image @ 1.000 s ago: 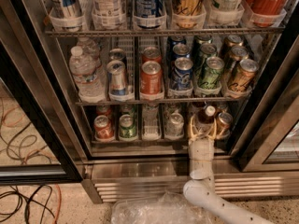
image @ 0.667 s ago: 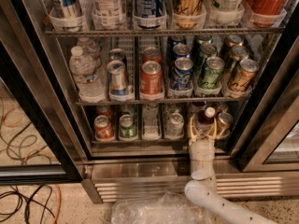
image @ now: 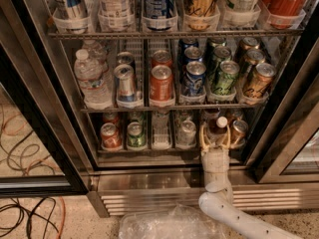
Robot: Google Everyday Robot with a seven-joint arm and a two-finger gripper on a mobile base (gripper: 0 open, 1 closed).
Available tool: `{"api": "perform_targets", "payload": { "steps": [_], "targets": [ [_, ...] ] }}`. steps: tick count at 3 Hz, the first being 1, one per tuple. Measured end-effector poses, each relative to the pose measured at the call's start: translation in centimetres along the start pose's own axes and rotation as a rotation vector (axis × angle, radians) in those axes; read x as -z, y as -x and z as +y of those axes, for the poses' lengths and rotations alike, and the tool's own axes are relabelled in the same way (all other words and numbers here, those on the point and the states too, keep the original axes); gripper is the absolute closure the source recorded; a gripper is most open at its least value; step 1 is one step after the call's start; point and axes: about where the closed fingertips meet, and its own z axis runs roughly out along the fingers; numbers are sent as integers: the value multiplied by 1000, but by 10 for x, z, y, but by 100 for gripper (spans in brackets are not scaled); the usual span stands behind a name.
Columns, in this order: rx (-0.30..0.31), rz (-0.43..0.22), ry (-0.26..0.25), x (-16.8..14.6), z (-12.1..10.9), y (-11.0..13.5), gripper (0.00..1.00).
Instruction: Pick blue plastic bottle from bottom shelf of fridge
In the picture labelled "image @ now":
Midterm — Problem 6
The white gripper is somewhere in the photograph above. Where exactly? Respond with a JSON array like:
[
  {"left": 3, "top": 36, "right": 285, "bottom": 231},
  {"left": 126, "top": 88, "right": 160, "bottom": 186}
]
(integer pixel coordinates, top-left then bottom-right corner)
[{"left": 199, "top": 122, "right": 231, "bottom": 173}]

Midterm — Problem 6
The brown drink plastic bottle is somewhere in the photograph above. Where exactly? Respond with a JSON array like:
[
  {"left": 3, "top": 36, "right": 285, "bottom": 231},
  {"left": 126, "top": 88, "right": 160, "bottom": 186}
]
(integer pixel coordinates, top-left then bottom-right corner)
[{"left": 206, "top": 117, "right": 228, "bottom": 146}]

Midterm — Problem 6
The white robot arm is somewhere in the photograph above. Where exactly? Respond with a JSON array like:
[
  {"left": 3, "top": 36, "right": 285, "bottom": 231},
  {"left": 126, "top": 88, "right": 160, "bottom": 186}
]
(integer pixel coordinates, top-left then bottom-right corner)
[{"left": 198, "top": 122, "right": 302, "bottom": 239}]

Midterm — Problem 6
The right fridge glass door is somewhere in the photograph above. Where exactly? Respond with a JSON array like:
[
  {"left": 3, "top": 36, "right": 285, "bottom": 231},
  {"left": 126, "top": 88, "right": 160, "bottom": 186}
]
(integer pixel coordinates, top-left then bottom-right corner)
[{"left": 248, "top": 43, "right": 319, "bottom": 184}]

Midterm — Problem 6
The fridge glass door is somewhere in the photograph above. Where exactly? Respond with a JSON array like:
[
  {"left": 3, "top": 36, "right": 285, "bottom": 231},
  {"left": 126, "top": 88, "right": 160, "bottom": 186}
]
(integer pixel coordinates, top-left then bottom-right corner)
[
  {"left": 0, "top": 45, "right": 88, "bottom": 198},
  {"left": 248, "top": 43, "right": 319, "bottom": 184}
]

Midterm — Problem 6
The steel fridge base grille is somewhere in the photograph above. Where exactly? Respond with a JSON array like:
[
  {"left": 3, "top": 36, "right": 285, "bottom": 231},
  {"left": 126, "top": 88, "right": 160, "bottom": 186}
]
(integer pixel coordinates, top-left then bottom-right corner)
[{"left": 87, "top": 167, "right": 319, "bottom": 217}]

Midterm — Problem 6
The front clear water bottle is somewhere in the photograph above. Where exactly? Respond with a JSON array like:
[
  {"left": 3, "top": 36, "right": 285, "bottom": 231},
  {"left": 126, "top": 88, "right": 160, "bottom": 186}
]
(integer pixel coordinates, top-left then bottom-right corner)
[{"left": 74, "top": 49, "right": 112, "bottom": 110}]

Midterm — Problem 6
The clear water bottle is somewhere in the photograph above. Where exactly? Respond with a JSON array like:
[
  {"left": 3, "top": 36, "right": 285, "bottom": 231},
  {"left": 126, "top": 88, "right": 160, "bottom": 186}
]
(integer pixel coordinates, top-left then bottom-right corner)
[
  {"left": 82, "top": 40, "right": 109, "bottom": 73},
  {"left": 74, "top": 49, "right": 112, "bottom": 110}
]

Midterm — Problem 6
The rear clear water bottle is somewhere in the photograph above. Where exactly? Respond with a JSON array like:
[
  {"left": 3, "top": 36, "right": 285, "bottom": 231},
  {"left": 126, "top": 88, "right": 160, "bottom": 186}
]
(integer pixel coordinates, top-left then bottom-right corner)
[{"left": 82, "top": 40, "right": 109, "bottom": 73}]

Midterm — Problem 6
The red cola bottle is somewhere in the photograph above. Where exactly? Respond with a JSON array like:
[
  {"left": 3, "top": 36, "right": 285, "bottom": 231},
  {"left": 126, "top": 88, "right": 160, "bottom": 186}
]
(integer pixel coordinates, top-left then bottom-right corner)
[{"left": 261, "top": 0, "right": 306, "bottom": 29}]

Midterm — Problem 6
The top white label bottle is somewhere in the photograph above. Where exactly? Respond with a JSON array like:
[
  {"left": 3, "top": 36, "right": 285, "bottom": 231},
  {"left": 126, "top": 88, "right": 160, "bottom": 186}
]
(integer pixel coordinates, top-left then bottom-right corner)
[{"left": 100, "top": 0, "right": 135, "bottom": 31}]

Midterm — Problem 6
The left fridge glass door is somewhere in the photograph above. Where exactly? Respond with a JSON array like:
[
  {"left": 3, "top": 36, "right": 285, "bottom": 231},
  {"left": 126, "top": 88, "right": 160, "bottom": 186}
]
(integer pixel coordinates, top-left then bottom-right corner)
[{"left": 0, "top": 45, "right": 88, "bottom": 198}]

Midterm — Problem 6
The bottom front bronze can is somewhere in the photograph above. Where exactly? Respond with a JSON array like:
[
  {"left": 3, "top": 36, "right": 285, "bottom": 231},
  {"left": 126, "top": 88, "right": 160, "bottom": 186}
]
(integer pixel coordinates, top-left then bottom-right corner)
[{"left": 230, "top": 119, "right": 248, "bottom": 145}]

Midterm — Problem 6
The bronze can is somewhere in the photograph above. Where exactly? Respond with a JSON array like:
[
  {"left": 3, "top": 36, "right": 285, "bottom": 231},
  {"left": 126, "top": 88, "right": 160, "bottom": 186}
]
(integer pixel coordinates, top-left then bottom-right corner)
[
  {"left": 230, "top": 119, "right": 248, "bottom": 145},
  {"left": 226, "top": 109, "right": 243, "bottom": 124}
]

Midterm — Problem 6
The bottom silver can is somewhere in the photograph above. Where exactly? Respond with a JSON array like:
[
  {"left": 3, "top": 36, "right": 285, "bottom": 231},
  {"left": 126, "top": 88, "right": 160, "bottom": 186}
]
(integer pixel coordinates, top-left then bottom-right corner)
[{"left": 176, "top": 119, "right": 196, "bottom": 147}]

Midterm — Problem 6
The bottom rear bronze can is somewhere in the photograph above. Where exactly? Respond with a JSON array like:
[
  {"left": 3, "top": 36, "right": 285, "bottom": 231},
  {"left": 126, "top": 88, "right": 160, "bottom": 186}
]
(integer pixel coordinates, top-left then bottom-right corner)
[{"left": 226, "top": 109, "right": 243, "bottom": 124}]

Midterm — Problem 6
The front green soda can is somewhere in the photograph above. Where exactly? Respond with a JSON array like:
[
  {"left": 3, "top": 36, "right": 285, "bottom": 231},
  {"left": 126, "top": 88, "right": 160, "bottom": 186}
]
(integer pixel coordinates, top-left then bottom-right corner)
[{"left": 211, "top": 61, "right": 239, "bottom": 96}]

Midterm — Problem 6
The green soda can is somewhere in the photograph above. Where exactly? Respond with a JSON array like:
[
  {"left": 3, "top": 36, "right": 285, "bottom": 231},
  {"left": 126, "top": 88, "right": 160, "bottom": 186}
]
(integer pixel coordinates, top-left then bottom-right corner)
[
  {"left": 211, "top": 61, "right": 239, "bottom": 96},
  {"left": 206, "top": 37, "right": 226, "bottom": 52},
  {"left": 210, "top": 46, "right": 232, "bottom": 71}
]

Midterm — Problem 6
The front blue soda can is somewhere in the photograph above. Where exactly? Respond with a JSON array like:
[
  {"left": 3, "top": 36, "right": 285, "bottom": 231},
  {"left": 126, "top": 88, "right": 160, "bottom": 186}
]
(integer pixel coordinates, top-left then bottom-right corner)
[{"left": 181, "top": 61, "right": 206, "bottom": 97}]

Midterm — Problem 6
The blue soda can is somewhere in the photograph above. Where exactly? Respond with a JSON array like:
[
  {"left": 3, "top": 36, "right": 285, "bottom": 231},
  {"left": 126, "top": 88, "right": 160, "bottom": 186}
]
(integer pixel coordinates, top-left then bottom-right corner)
[
  {"left": 181, "top": 61, "right": 206, "bottom": 97},
  {"left": 182, "top": 46, "right": 203, "bottom": 65},
  {"left": 178, "top": 38, "right": 198, "bottom": 55}
]

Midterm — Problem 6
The front gold soda can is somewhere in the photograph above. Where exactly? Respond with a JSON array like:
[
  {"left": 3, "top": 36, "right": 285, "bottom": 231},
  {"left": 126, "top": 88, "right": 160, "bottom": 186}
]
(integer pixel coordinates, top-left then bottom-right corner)
[{"left": 242, "top": 63, "right": 276, "bottom": 99}]

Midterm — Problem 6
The gold soda can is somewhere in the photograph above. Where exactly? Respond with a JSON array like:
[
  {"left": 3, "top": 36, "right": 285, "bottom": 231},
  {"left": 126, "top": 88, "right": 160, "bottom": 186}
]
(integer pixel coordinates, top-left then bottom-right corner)
[
  {"left": 239, "top": 48, "right": 265, "bottom": 75},
  {"left": 242, "top": 63, "right": 276, "bottom": 99},
  {"left": 234, "top": 37, "right": 260, "bottom": 61}
]

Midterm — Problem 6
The bottom front green can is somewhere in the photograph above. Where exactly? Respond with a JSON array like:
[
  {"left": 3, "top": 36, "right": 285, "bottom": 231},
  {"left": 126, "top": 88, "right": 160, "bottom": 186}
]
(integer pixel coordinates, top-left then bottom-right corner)
[{"left": 127, "top": 121, "right": 146, "bottom": 148}]

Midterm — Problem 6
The front orange soda can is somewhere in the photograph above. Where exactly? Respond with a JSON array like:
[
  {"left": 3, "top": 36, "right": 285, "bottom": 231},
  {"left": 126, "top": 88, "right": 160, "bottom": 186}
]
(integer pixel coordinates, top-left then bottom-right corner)
[{"left": 150, "top": 65, "right": 173, "bottom": 101}]

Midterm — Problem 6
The orange soda can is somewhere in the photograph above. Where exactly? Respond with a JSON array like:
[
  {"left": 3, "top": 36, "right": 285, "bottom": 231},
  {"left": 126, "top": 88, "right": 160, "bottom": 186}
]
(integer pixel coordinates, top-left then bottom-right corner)
[
  {"left": 150, "top": 65, "right": 173, "bottom": 101},
  {"left": 151, "top": 50, "right": 172, "bottom": 67}
]

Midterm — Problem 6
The bottom rear green can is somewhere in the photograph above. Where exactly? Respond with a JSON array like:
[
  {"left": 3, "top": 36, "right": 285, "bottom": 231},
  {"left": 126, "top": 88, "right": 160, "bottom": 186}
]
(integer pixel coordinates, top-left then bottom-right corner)
[{"left": 129, "top": 112, "right": 146, "bottom": 124}]

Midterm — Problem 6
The clear plastic bin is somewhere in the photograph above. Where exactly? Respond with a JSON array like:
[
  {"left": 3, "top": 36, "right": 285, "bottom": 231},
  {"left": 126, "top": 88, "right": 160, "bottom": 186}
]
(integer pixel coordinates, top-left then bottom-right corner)
[{"left": 119, "top": 204, "right": 226, "bottom": 239}]

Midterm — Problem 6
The middle green soda can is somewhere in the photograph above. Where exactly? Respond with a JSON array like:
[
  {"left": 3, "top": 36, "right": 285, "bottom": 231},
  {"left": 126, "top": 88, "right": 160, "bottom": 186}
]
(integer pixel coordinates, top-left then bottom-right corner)
[{"left": 210, "top": 46, "right": 232, "bottom": 71}]

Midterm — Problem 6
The middle blue soda can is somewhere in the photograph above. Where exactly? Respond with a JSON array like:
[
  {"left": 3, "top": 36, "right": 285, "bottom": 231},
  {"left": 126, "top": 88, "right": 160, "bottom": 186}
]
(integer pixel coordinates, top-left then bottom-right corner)
[{"left": 182, "top": 46, "right": 203, "bottom": 65}]

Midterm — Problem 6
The middle gold soda can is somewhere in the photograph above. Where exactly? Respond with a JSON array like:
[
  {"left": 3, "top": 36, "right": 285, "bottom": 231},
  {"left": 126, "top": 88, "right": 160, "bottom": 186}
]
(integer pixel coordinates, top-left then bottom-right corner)
[{"left": 239, "top": 48, "right": 265, "bottom": 75}]

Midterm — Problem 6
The rear green soda can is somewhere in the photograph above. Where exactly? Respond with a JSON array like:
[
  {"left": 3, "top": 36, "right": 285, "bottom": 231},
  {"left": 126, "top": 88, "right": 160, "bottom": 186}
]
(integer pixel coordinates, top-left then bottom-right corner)
[{"left": 206, "top": 37, "right": 226, "bottom": 52}]

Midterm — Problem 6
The rear orange soda can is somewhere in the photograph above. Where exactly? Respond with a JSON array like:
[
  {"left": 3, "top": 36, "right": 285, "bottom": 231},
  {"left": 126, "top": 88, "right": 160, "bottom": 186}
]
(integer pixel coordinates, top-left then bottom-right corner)
[{"left": 151, "top": 50, "right": 172, "bottom": 67}]

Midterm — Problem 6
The bottom front red can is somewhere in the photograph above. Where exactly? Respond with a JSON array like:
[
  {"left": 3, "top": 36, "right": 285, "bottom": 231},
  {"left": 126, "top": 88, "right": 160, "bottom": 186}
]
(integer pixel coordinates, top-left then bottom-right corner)
[{"left": 100, "top": 122, "right": 122, "bottom": 148}]

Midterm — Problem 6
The red can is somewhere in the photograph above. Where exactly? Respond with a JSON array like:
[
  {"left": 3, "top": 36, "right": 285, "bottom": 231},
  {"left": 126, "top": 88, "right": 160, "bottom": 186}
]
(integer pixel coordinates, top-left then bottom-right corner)
[
  {"left": 103, "top": 112, "right": 120, "bottom": 125},
  {"left": 100, "top": 122, "right": 122, "bottom": 148}
]

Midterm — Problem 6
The rear gold soda can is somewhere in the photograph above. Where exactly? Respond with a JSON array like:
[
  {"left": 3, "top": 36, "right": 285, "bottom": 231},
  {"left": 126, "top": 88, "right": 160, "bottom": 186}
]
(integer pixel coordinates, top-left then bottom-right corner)
[{"left": 234, "top": 37, "right": 260, "bottom": 61}]

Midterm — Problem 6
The rear blue soda can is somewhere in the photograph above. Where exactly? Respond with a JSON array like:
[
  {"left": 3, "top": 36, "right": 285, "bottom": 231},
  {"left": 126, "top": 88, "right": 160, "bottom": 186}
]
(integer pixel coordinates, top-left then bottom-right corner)
[{"left": 178, "top": 38, "right": 198, "bottom": 55}]

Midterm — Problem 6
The bottom rear red can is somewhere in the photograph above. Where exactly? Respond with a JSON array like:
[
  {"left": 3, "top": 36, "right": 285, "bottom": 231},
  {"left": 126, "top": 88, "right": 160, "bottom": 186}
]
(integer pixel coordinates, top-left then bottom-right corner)
[{"left": 103, "top": 112, "right": 120, "bottom": 125}]

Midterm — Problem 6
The rear silver blue can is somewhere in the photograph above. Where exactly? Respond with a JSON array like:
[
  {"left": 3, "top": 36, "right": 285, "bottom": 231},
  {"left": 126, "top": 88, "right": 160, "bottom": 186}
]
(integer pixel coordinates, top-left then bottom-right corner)
[{"left": 116, "top": 51, "right": 135, "bottom": 67}]

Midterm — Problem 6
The top gold can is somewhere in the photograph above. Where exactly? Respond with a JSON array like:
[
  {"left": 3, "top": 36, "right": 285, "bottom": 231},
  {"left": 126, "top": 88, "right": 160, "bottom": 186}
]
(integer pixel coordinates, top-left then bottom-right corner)
[{"left": 183, "top": 0, "right": 217, "bottom": 31}]

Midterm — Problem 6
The top blue patterned can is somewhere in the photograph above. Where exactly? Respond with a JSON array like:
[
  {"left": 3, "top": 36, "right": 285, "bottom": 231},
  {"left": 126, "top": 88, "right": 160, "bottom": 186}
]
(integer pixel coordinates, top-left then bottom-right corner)
[{"left": 144, "top": 0, "right": 173, "bottom": 19}]

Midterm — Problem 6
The middle wire shelf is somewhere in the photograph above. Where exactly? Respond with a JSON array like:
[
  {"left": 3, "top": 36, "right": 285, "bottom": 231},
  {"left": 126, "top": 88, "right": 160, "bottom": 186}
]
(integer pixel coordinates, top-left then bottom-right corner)
[{"left": 80, "top": 104, "right": 264, "bottom": 114}]

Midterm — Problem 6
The wire shelf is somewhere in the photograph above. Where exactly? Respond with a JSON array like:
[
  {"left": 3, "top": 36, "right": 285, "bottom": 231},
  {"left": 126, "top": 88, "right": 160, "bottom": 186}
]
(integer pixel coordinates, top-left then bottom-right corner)
[
  {"left": 48, "top": 28, "right": 304, "bottom": 40},
  {"left": 80, "top": 104, "right": 264, "bottom": 114}
]

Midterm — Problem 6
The top wire shelf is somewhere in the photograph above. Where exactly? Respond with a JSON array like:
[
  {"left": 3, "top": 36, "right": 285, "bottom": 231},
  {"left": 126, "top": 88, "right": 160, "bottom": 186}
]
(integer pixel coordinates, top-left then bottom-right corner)
[{"left": 48, "top": 28, "right": 304, "bottom": 40}]

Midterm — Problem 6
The black floor cable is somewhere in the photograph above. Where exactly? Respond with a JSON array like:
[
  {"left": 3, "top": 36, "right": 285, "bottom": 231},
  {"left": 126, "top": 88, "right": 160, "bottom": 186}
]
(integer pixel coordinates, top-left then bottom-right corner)
[{"left": 0, "top": 105, "right": 60, "bottom": 239}]

